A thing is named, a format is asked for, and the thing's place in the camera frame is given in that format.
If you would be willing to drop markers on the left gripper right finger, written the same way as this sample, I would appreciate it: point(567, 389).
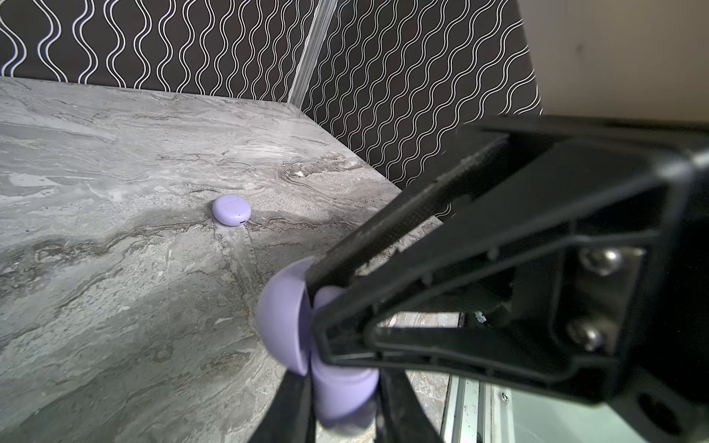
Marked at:
point(400, 418)

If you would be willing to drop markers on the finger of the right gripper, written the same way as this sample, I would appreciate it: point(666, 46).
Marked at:
point(467, 173)
point(440, 299)

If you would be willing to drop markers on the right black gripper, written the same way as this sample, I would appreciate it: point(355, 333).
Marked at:
point(620, 297)

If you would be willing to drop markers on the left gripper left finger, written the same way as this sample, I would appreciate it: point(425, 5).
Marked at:
point(290, 417)

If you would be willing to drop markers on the purple earbud charging case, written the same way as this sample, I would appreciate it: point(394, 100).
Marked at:
point(231, 210)

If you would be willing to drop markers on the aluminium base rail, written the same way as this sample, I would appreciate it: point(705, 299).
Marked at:
point(477, 412)

